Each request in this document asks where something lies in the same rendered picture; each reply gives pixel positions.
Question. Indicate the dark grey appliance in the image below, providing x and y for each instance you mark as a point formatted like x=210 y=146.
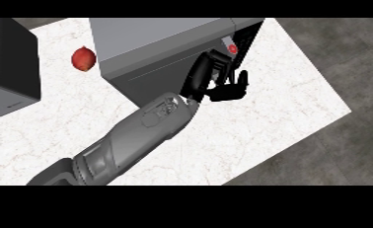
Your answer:
x=17 y=70

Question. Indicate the grey microwave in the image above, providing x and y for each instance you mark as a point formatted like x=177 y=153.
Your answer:
x=155 y=47

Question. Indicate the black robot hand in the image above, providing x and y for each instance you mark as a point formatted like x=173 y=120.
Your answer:
x=214 y=77

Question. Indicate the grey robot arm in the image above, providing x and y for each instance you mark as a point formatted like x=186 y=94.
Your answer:
x=136 y=133

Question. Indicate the red onion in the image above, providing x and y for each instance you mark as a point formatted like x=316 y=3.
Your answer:
x=83 y=59

